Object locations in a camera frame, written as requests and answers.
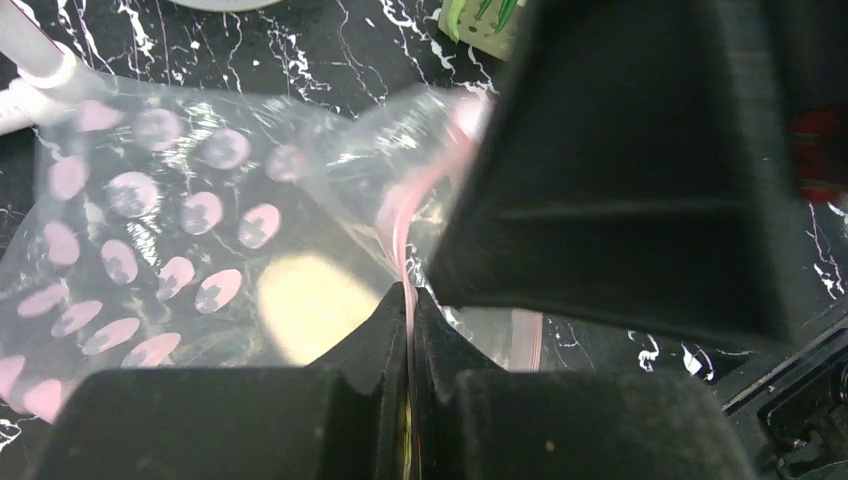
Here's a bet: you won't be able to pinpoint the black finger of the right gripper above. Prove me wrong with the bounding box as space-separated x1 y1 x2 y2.
428 1 795 345

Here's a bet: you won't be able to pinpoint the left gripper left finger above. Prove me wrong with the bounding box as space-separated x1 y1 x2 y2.
29 285 406 479

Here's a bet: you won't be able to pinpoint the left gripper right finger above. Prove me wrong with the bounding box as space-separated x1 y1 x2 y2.
411 290 755 479

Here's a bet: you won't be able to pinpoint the toy celery stalk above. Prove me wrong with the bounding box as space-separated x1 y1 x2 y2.
256 254 380 365

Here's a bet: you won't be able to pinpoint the clear pink zip top bag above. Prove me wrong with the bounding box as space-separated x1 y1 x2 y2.
0 71 545 425

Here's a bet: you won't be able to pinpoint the green perforated plastic basket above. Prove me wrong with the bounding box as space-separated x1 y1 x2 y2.
438 0 526 60

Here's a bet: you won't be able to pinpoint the grey filament spool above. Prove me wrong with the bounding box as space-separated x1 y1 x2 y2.
170 0 280 13

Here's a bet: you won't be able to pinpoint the white PVC pipe frame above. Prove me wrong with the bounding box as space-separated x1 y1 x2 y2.
1 1 106 135

